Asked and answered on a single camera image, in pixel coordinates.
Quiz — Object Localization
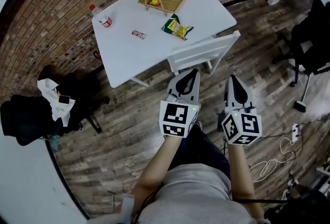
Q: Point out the white cable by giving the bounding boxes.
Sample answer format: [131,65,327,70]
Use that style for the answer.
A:
[249,136,296,184]

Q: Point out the small red candy packet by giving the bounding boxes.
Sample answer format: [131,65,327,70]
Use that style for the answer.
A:
[131,29,147,40]

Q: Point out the white power strip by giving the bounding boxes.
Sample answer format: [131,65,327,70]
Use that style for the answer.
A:
[291,123,301,144]

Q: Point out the white wooden chair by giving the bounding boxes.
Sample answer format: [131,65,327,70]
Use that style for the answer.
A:
[166,30,242,76]

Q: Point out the squeegee with teal head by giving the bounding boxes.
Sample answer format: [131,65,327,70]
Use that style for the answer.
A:
[38,135,60,153]

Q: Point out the green yellow snack bag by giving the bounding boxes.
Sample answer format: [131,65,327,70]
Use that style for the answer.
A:
[161,13,194,41]

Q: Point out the white garment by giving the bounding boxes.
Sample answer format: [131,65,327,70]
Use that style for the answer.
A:
[37,77,76,127]

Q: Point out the person's dark trousers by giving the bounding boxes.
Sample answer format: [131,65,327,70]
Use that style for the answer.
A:
[169,124,232,180]

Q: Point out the person's left forearm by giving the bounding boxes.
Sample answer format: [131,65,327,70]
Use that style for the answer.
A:
[133,136,183,208]

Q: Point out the broom with black head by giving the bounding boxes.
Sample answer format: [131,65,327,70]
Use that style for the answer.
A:
[293,73,311,113]

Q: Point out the black office chair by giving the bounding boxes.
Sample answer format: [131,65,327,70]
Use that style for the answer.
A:
[272,0,330,87]
[0,64,111,147]

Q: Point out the clear bottle with red cap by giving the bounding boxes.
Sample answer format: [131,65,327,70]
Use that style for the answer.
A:
[89,4,113,29]

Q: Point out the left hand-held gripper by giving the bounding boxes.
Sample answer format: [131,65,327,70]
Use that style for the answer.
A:
[158,68,202,139]

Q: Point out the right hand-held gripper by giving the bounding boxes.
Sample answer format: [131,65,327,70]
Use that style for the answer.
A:
[220,75,263,147]

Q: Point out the white square table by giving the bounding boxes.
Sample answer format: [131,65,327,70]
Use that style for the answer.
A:
[91,0,238,89]

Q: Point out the person's right forearm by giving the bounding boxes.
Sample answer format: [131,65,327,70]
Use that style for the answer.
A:
[228,142,265,220]

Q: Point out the black equipment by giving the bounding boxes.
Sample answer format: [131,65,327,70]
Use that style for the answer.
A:
[264,166,330,224]

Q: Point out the person's grey shirt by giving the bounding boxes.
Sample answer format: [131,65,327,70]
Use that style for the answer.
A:
[87,163,270,224]

